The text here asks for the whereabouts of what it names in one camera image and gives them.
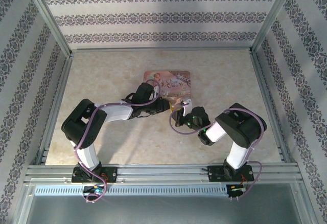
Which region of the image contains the aluminium table edge rail long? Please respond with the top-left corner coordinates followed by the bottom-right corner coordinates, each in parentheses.
top-left (68, 47), bottom-right (253, 54)

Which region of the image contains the slotted grey cable duct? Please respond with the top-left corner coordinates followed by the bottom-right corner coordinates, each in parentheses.
top-left (34, 184), bottom-right (229, 197)

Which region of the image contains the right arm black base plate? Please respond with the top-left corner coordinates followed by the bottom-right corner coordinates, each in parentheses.
top-left (207, 165), bottom-right (253, 183)

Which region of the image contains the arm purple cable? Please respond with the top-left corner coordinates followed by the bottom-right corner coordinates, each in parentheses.
top-left (74, 79), bottom-right (161, 204)
top-left (169, 107), bottom-right (265, 201)

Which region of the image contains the aluminium frame post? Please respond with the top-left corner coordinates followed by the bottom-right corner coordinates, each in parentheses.
top-left (251, 0), bottom-right (300, 56)
top-left (20, 0), bottom-right (75, 57)

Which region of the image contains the aluminium table edge rail short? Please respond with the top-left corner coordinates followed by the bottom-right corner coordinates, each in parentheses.
top-left (249, 50), bottom-right (293, 165)
top-left (34, 52), bottom-right (75, 166)

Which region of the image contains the grey metal sheet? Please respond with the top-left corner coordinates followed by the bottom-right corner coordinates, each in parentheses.
top-left (19, 183), bottom-right (310, 224)

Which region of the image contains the aluminium mounting rail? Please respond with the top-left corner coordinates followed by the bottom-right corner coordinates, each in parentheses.
top-left (24, 164), bottom-right (303, 184)

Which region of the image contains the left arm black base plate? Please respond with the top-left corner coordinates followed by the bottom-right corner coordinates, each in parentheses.
top-left (71, 166), bottom-right (119, 184)

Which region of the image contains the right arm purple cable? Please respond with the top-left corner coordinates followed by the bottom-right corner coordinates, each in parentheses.
top-left (169, 107), bottom-right (265, 201)

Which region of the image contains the pink fairy tin box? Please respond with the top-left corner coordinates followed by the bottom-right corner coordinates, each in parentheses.
top-left (143, 70), bottom-right (192, 102)

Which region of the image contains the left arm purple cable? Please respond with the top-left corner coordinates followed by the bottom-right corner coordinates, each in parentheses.
top-left (74, 79), bottom-right (161, 204)

